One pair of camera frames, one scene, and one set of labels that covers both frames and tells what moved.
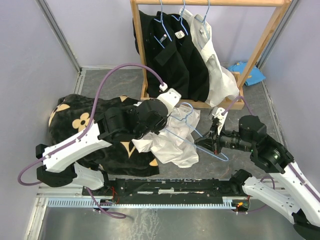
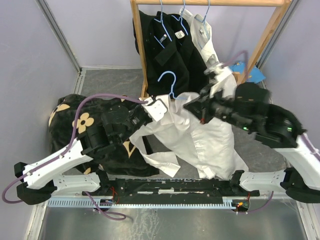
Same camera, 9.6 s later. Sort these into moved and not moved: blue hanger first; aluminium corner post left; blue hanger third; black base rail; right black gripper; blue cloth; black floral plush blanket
Moved: right black gripper
Not moved: blue cloth; black floral plush blanket; black base rail; blue hanger third; blue hanger first; aluminium corner post left
